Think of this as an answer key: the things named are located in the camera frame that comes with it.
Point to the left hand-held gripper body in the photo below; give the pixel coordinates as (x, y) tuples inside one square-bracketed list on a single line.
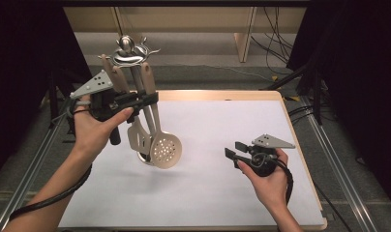
[(95, 84)]

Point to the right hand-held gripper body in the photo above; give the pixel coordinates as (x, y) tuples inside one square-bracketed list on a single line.
[(263, 161)]

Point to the beige slotted turner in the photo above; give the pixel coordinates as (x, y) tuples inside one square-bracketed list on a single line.
[(138, 135)]

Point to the steel utensil rack stand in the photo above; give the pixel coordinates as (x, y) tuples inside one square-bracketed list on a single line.
[(127, 56)]

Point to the beige perforated skimmer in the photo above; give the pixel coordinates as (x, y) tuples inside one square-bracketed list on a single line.
[(166, 150)]

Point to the person's right hand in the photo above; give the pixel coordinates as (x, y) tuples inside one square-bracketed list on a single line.
[(271, 188)]

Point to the person's left hand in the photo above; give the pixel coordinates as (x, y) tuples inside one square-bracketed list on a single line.
[(90, 132)]

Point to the white table mat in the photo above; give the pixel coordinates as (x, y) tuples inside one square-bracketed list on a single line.
[(216, 129)]

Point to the wooden bench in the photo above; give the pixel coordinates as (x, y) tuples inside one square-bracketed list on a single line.
[(184, 19)]

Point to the aluminium floor rail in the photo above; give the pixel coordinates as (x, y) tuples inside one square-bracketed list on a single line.
[(35, 161), (338, 167)]

